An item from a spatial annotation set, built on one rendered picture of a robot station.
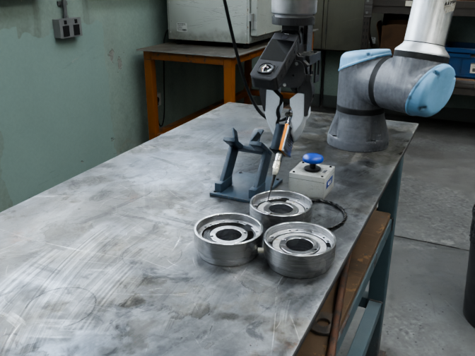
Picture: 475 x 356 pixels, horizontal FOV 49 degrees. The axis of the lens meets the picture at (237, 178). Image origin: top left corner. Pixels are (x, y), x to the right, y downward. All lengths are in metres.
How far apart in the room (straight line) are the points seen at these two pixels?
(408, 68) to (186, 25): 2.19
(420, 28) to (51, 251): 0.84
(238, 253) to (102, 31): 2.33
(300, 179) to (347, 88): 0.34
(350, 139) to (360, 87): 0.13
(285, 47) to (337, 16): 3.77
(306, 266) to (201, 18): 2.55
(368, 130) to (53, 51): 1.81
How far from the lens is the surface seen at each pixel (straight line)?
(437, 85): 1.17
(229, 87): 2.87
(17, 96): 2.56
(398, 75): 1.18
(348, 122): 1.27
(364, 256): 1.33
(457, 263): 2.52
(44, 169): 2.73
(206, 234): 0.80
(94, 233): 0.89
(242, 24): 3.04
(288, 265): 0.73
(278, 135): 0.91
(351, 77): 1.25
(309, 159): 0.99
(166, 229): 0.88
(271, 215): 0.83
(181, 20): 3.23
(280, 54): 0.85
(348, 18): 4.60
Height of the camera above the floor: 1.20
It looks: 22 degrees down
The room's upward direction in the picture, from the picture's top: straight up
